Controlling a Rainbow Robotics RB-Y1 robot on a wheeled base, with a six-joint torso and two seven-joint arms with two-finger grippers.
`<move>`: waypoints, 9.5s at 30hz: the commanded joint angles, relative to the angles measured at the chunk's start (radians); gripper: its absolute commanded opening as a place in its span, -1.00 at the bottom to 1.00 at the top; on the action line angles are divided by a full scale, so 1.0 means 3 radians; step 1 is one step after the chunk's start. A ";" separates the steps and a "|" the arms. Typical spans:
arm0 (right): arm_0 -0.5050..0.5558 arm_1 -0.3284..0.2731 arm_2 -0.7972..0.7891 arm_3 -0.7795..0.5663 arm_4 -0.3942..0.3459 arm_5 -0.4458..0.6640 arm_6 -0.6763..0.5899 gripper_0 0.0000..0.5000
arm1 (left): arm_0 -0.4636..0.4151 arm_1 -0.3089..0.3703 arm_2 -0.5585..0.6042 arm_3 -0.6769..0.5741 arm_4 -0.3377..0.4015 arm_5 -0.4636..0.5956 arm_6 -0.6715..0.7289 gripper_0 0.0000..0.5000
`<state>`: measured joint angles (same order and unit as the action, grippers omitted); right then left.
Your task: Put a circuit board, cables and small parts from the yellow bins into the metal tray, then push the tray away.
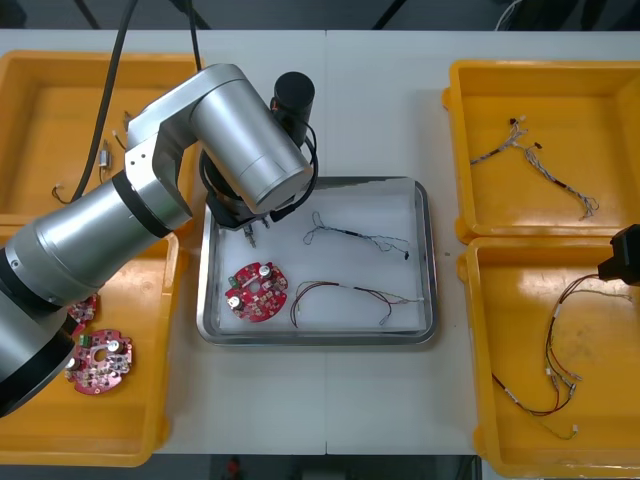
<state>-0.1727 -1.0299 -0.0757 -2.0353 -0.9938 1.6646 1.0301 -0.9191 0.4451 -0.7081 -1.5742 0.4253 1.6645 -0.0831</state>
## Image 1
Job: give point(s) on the yellow-orange plastic bin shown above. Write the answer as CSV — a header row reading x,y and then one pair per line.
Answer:
x,y
510,310
40,125
125,425
550,90

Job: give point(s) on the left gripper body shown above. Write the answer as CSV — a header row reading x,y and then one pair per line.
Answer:
x,y
222,212

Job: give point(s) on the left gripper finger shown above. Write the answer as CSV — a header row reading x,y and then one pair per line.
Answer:
x,y
240,226
266,222

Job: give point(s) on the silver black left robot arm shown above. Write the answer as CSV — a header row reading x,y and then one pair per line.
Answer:
x,y
100,225

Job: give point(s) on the steel tray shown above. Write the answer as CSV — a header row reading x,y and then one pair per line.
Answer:
x,y
320,340

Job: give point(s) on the group of metal solenoids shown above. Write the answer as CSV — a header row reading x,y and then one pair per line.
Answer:
x,y
105,159

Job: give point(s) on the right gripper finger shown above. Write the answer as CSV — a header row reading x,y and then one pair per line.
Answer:
x,y
622,272

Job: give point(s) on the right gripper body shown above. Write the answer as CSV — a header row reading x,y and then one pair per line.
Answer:
x,y
627,245

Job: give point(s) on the round red circuit board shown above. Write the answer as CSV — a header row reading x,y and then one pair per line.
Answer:
x,y
85,311
245,275
107,372

